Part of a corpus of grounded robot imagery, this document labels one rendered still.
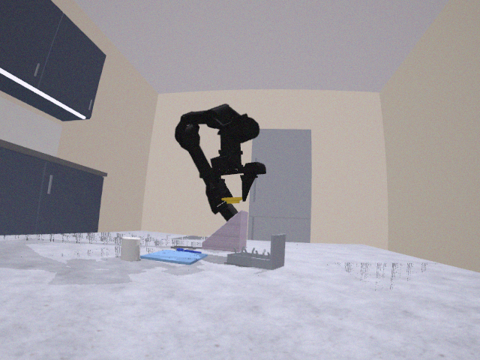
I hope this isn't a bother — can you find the yellow plate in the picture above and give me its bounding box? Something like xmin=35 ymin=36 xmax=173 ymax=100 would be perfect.
xmin=222 ymin=197 xmax=242 ymax=204

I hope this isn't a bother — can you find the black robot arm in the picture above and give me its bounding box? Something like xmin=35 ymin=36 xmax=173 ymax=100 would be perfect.
xmin=175 ymin=104 xmax=260 ymax=222

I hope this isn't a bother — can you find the white cylinder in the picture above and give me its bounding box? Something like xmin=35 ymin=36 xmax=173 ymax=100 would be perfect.
xmin=120 ymin=237 xmax=141 ymax=262

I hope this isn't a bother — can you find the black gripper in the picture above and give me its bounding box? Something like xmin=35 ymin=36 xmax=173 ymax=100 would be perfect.
xmin=199 ymin=145 xmax=266 ymax=203

